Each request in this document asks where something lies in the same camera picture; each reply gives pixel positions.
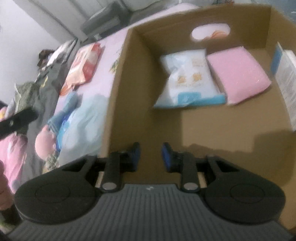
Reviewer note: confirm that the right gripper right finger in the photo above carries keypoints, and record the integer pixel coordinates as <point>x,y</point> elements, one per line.
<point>183,163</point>

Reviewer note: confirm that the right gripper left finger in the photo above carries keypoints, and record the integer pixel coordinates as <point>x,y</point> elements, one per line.
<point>117,164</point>

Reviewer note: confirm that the pink plush doll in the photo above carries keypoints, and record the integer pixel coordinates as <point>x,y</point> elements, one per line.
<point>45,143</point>

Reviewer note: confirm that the light blue towel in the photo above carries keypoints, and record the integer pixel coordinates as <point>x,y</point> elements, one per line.
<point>55,122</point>

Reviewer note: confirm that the white blue cotton swab bag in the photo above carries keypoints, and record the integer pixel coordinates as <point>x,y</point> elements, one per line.
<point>190,82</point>

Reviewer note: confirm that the pink sponge pad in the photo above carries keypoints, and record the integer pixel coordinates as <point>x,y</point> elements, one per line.
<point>238,74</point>

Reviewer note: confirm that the white blue paper box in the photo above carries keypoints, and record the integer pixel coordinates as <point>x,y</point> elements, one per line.
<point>283,70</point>

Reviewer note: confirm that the pink patterned quilt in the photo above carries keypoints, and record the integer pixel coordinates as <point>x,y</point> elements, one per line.
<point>13,154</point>

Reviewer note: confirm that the green floral lace pillow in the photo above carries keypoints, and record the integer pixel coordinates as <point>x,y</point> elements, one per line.
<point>26,95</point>

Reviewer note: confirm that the white blue plastic bag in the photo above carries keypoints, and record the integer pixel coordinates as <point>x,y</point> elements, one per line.
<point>84,133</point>

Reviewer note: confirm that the grey blanket with yellow dogs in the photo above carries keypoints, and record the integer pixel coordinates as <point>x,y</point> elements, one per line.
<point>50,82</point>

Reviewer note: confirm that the pink patterned table mat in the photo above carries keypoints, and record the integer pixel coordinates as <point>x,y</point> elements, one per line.
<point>104,74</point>

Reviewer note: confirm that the brown cardboard box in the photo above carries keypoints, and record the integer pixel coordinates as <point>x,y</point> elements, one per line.
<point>255,134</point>

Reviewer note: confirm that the red white wet wipes pack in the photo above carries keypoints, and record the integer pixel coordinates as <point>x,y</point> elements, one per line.
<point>82,68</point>

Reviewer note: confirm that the grey curtain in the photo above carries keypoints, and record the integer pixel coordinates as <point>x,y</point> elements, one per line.
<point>62,19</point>

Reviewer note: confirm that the dark grey flat box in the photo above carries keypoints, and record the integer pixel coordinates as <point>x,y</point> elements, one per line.
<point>107,21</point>

